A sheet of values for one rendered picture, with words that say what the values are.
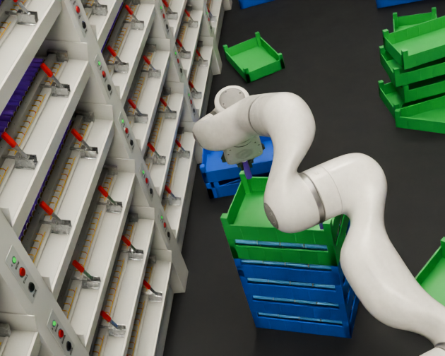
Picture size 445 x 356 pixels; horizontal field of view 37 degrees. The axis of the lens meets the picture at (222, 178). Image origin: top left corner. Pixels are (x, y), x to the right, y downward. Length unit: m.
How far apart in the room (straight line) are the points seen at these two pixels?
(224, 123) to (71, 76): 0.43
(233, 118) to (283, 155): 0.28
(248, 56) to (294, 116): 2.23
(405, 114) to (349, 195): 1.62
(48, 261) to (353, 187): 0.67
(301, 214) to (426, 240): 1.16
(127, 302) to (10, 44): 0.77
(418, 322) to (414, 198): 1.32
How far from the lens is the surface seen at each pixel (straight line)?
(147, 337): 2.01
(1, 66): 1.41
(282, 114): 1.23
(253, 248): 1.85
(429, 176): 2.53
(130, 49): 2.17
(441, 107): 2.86
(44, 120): 1.56
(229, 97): 1.57
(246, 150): 1.73
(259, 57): 3.42
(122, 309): 1.85
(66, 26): 1.73
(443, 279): 2.19
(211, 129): 1.50
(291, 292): 1.96
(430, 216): 2.38
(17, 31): 1.53
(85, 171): 1.69
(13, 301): 1.32
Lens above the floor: 1.67
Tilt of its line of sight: 38 degrees down
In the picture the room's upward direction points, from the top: 17 degrees counter-clockwise
